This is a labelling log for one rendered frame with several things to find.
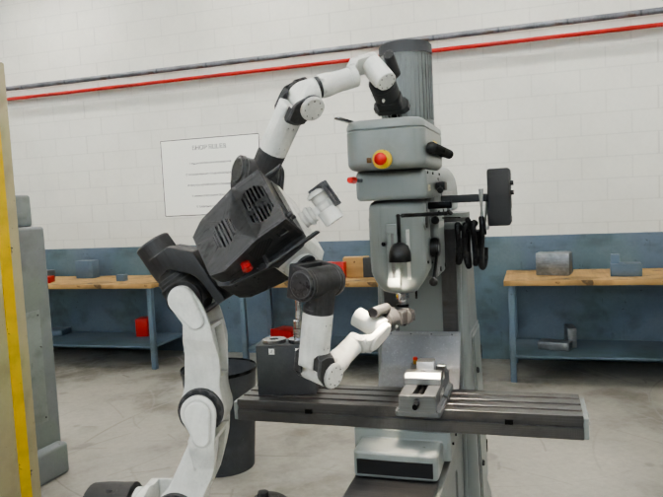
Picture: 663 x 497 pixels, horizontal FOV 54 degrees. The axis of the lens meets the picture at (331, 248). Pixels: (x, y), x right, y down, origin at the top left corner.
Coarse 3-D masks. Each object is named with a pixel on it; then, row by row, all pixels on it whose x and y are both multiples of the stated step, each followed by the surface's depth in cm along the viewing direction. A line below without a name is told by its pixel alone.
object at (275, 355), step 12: (276, 336) 250; (264, 348) 241; (276, 348) 240; (288, 348) 240; (264, 360) 241; (276, 360) 241; (288, 360) 240; (264, 372) 242; (276, 372) 241; (288, 372) 241; (264, 384) 242; (276, 384) 242; (288, 384) 241; (300, 384) 241; (312, 384) 240
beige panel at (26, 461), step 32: (0, 64) 279; (0, 96) 279; (0, 128) 278; (0, 160) 277; (0, 192) 277; (0, 224) 277; (0, 256) 276; (0, 288) 276; (0, 320) 276; (0, 352) 275; (0, 384) 275; (0, 416) 275; (32, 416) 292; (0, 448) 274; (32, 448) 291; (0, 480) 274; (32, 480) 291
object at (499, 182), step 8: (504, 168) 235; (488, 176) 237; (496, 176) 236; (504, 176) 235; (488, 184) 237; (496, 184) 236; (504, 184) 235; (512, 184) 237; (488, 192) 237; (496, 192) 236; (504, 192) 235; (512, 192) 240; (488, 200) 237; (496, 200) 237; (504, 200) 236; (488, 208) 238; (496, 208) 237; (504, 208) 236; (488, 216) 238; (496, 216) 237; (504, 216) 236; (488, 224) 238; (496, 224) 237; (504, 224) 237
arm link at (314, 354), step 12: (312, 324) 185; (324, 324) 186; (312, 336) 186; (324, 336) 186; (300, 348) 189; (312, 348) 186; (324, 348) 187; (300, 360) 189; (312, 360) 187; (324, 360) 187; (300, 372) 193; (324, 372) 188; (336, 372) 191; (324, 384) 189; (336, 384) 192
